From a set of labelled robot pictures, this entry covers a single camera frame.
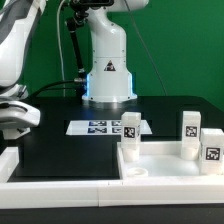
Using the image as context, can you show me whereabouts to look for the grey hanging cable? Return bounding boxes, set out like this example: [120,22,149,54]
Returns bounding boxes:
[56,0,68,81]

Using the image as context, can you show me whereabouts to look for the black cable bundle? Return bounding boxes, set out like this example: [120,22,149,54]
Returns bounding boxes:
[30,77,88,98]

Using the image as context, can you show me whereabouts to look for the white U-shaped fence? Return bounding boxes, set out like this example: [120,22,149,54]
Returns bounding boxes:
[0,147,224,209]

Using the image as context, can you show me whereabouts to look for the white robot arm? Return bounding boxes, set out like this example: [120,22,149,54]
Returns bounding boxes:
[0,0,148,103]

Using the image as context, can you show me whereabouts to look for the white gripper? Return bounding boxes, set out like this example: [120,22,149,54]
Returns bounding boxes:
[0,84,40,129]

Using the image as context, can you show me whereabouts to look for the white square table top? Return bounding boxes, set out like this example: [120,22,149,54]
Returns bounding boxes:
[116,139,224,183]

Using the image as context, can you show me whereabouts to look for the white sheet with tags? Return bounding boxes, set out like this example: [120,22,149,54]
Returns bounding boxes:
[65,119,153,137]

